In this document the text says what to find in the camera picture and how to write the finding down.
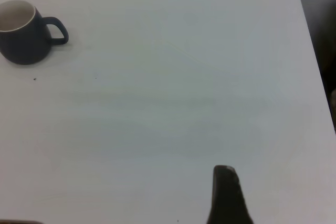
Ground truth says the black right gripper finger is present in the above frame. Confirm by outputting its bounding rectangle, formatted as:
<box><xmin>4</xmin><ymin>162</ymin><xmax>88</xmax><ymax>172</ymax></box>
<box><xmin>206</xmin><ymin>165</ymin><xmax>255</xmax><ymax>224</ymax></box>

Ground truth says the dark grey ceramic mug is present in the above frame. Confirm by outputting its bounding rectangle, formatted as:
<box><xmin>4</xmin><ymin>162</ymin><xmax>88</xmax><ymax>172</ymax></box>
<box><xmin>0</xmin><ymin>0</ymin><xmax>69</xmax><ymax>65</ymax></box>

